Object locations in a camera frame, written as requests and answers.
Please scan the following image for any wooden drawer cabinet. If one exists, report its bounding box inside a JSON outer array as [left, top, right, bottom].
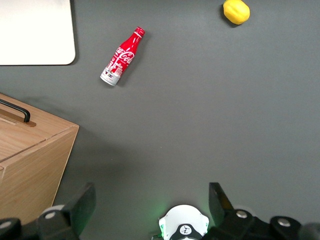
[[0, 92, 80, 226]]

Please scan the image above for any black metal drawer handle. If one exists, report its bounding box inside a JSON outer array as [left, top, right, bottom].
[[0, 98, 32, 124]]

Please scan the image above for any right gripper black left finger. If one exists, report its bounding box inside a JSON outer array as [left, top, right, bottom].
[[37, 182, 97, 240]]

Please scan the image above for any red coke bottle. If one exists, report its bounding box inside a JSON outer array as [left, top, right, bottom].
[[99, 26, 146, 87]]

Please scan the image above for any beige plastic tray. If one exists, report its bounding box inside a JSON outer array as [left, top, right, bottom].
[[0, 0, 77, 66]]

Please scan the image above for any yellow lemon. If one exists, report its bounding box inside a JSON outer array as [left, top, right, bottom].
[[222, 0, 251, 26]]

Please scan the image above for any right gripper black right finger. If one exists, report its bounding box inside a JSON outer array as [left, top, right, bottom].
[[202, 181, 261, 240]]

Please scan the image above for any wooden drawer front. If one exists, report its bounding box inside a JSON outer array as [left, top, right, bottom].
[[0, 116, 47, 162], [0, 93, 76, 141]]

